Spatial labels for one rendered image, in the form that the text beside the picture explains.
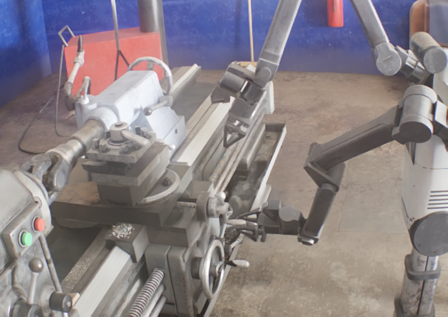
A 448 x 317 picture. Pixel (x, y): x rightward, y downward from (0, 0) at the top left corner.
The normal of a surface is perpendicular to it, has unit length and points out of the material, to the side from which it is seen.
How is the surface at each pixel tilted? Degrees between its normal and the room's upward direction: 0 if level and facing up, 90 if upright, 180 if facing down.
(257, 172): 0
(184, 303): 90
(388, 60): 90
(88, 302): 36
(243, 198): 0
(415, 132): 120
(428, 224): 90
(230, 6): 90
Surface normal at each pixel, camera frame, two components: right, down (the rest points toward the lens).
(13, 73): 0.96, 0.04
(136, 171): -0.07, -0.90
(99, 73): 0.09, 0.42
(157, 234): -0.26, 0.43
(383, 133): -0.43, 0.80
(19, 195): 0.63, -0.61
